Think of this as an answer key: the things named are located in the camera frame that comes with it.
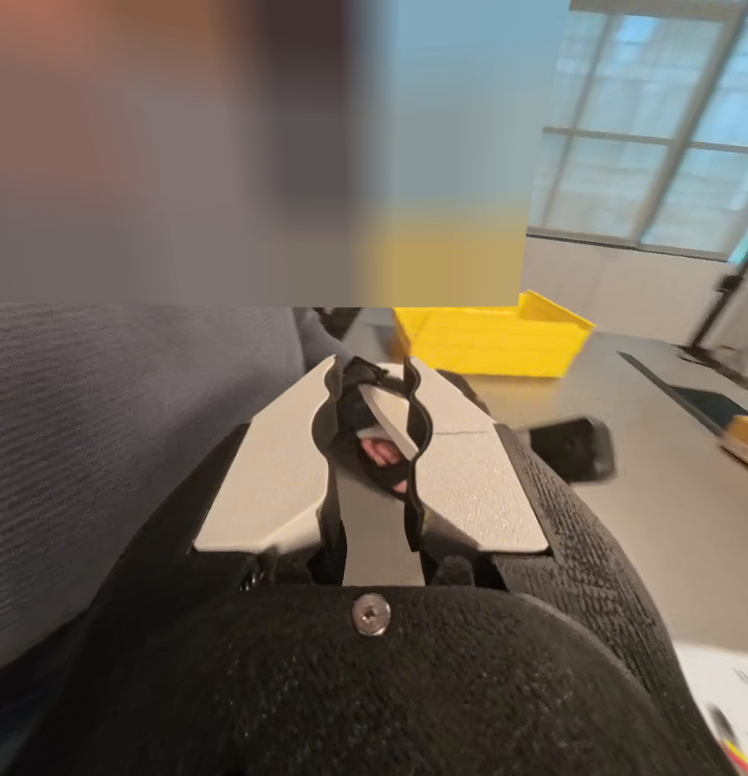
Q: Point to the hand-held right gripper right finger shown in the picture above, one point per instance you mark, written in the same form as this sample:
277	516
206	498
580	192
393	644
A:
477	485

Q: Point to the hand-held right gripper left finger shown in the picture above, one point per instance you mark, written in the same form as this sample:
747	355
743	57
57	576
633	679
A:
271	479

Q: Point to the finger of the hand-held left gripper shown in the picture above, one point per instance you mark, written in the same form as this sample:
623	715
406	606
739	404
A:
386	409

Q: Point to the yellow plastic bin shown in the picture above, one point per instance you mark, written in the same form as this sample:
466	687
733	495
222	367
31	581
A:
489	345

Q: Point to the person's left forearm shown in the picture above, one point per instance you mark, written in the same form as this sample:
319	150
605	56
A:
107	454

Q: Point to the orange toy set cardboard box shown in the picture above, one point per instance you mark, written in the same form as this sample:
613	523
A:
746	439

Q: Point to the person's left hand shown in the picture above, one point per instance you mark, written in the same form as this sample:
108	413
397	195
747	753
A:
380	451

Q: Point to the black stand leg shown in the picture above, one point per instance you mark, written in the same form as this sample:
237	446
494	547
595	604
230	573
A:
730	282

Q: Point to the closed instruction booklet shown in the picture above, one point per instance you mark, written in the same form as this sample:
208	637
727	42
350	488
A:
713	679

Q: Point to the large grid window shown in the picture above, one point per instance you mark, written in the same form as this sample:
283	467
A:
652	73

